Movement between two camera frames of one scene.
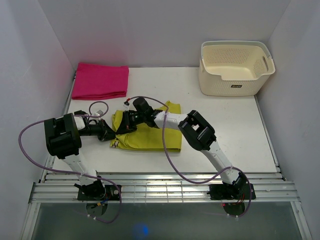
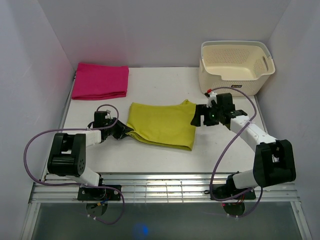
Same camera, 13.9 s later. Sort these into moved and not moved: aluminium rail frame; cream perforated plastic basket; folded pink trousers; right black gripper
Moved: right black gripper
Not moved: aluminium rail frame; cream perforated plastic basket; folded pink trousers
